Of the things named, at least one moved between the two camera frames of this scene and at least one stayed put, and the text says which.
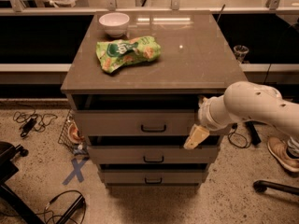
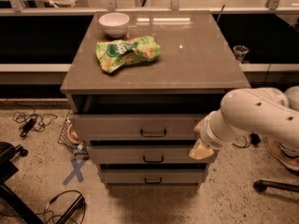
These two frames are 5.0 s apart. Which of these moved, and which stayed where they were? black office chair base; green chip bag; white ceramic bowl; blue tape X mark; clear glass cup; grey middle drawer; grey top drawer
Moved: grey top drawer
Stayed: black office chair base; clear glass cup; white ceramic bowl; blue tape X mark; green chip bag; grey middle drawer
